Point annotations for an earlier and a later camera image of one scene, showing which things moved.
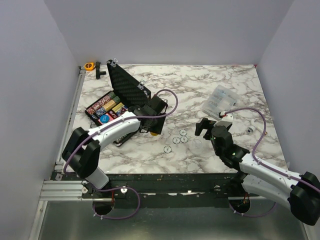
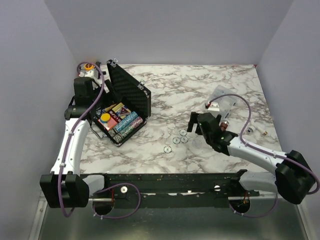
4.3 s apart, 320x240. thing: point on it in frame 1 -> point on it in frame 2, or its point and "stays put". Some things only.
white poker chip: (167, 149) stays put
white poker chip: (183, 132) stays put
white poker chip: (176, 140) stays put
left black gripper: (157, 129) -> (110, 98)
